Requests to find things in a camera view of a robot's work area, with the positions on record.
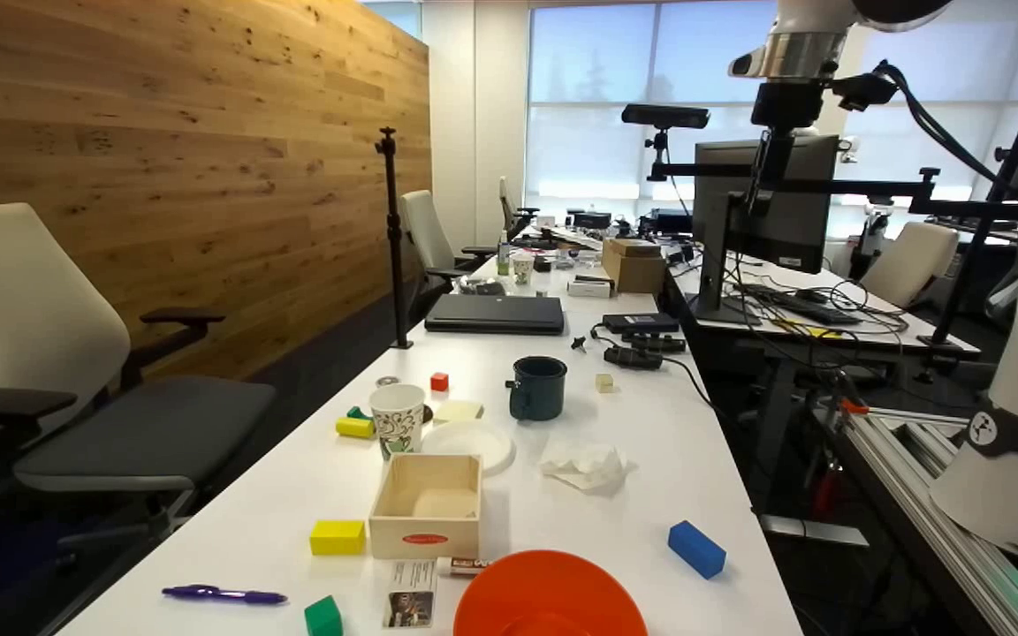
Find white grey office chair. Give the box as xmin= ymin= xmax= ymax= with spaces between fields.
xmin=0 ymin=202 xmax=279 ymax=560

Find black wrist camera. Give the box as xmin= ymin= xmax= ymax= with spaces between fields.
xmin=829 ymin=72 xmax=900 ymax=115

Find dark green mug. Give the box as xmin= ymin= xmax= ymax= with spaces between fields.
xmin=503 ymin=354 xmax=569 ymax=425

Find purple marker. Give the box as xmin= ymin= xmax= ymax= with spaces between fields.
xmin=160 ymin=583 xmax=288 ymax=613

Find crumpled white tissue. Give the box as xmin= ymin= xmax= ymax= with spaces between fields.
xmin=536 ymin=445 xmax=636 ymax=498

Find slanted black tripod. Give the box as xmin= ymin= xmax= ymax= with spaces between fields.
xmin=927 ymin=46 xmax=1018 ymax=358

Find green cube block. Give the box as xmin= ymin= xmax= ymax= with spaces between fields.
xmin=301 ymin=595 xmax=346 ymax=636

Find printed paper cup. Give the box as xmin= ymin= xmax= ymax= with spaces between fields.
xmin=366 ymin=381 xmax=432 ymax=462

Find yellow flat block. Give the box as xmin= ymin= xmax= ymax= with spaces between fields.
xmin=333 ymin=412 xmax=378 ymax=443

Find orange plastic bowl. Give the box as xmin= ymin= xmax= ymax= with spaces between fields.
xmin=447 ymin=549 xmax=651 ymax=636

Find black horizontal mount bar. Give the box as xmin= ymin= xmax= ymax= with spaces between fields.
xmin=646 ymin=164 xmax=944 ymax=217

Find thin black tripod pole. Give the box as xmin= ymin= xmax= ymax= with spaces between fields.
xmin=369 ymin=123 xmax=415 ymax=354

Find white mesh office chair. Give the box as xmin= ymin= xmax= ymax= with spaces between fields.
xmin=399 ymin=189 xmax=467 ymax=290

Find black stereo camera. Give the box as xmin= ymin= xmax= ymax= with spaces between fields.
xmin=618 ymin=104 xmax=715 ymax=130

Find light wooden box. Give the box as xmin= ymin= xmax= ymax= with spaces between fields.
xmin=366 ymin=453 xmax=485 ymax=562

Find yellow rectangular block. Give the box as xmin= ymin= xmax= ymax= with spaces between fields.
xmin=307 ymin=517 xmax=366 ymax=560

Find dark computer monitor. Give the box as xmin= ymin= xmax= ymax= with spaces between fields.
xmin=690 ymin=130 xmax=840 ymax=317

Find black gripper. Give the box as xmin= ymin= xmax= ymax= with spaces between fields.
xmin=752 ymin=76 xmax=829 ymax=190

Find white round plate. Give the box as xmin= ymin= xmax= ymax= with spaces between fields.
xmin=415 ymin=420 xmax=518 ymax=478

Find blue rectangular block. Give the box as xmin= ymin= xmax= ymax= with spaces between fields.
xmin=665 ymin=518 xmax=728 ymax=583

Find black closed laptop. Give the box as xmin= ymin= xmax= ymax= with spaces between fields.
xmin=421 ymin=290 xmax=569 ymax=339

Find cardboard box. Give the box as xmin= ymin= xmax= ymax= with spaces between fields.
xmin=596 ymin=237 xmax=666 ymax=296

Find clear post-it dispenser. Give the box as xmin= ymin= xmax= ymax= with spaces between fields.
xmin=382 ymin=562 xmax=439 ymax=633

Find white chair with dark frame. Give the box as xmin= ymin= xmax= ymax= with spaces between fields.
xmin=857 ymin=218 xmax=960 ymax=311

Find aluminium frame rail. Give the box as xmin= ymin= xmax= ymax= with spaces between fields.
xmin=836 ymin=403 xmax=1018 ymax=636

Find pale yellow sticky notes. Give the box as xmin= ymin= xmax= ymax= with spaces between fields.
xmin=435 ymin=401 xmax=486 ymax=429

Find black keyboard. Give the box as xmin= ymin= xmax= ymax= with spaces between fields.
xmin=734 ymin=281 xmax=867 ymax=329

